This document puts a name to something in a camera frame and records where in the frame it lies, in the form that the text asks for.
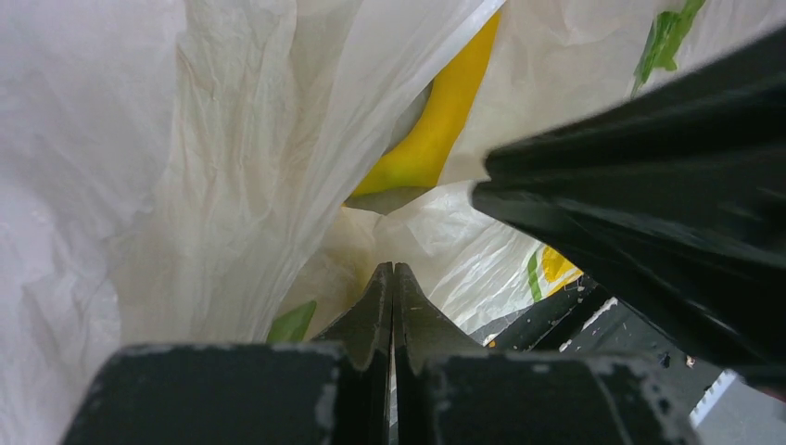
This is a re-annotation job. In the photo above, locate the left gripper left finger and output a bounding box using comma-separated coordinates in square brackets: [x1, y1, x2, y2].
[63, 263, 394, 444]

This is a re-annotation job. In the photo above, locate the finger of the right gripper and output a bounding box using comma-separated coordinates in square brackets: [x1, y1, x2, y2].
[471, 28, 785, 393]

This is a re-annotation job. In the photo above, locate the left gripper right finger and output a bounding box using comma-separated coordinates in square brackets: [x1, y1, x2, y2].
[393, 263, 700, 444]

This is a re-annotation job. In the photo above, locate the white plastic bag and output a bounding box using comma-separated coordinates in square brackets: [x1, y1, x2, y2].
[1, 1, 785, 444]

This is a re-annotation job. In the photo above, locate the yellow fake banana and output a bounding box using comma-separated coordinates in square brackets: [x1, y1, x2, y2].
[351, 12, 501, 197]

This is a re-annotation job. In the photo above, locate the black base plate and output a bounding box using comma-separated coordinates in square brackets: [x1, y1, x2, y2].
[471, 276, 736, 418]

